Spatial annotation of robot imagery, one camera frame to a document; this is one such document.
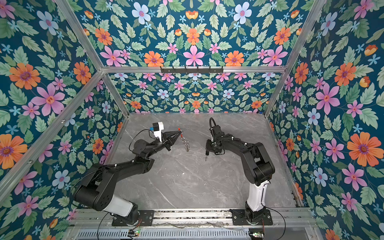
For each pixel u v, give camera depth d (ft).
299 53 2.75
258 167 1.69
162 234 2.51
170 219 2.46
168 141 2.32
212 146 2.81
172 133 2.36
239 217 2.41
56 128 2.12
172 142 2.39
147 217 2.41
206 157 3.14
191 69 3.04
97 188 1.47
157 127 2.18
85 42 2.61
